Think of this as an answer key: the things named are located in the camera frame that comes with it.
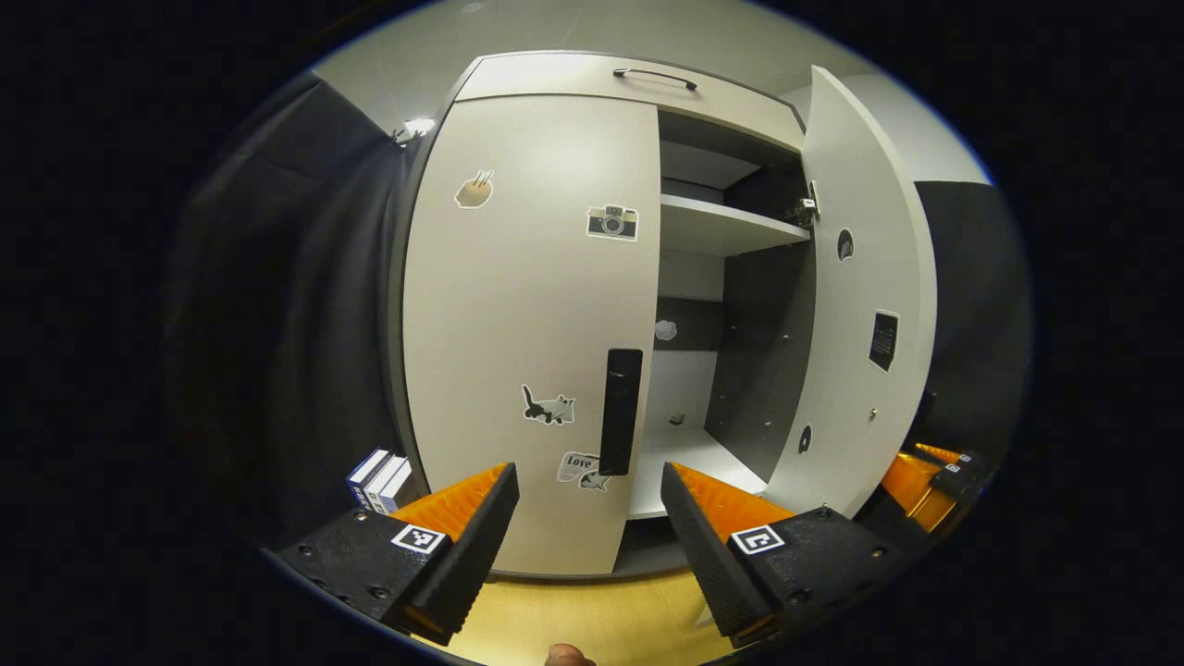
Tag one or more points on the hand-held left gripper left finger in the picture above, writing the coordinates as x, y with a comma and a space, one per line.
467, 555

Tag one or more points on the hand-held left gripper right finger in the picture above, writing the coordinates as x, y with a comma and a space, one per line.
708, 555

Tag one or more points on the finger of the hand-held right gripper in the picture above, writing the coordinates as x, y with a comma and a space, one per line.
925, 495
971, 462

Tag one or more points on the white door with headphone sticker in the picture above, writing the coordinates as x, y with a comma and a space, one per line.
851, 324

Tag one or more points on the white double-door shoe cabinet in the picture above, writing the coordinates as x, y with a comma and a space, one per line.
758, 351

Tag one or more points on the white door with camera sticker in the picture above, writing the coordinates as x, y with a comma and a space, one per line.
518, 296

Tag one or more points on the metal door hinge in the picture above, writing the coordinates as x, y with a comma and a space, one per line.
805, 213

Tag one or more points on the white cabinet shelf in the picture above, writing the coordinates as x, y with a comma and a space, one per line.
721, 227

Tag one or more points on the white cabinet drawer front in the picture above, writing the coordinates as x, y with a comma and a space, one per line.
573, 79

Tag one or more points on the blue and white box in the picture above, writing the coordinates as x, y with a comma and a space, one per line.
363, 474
382, 481
398, 488

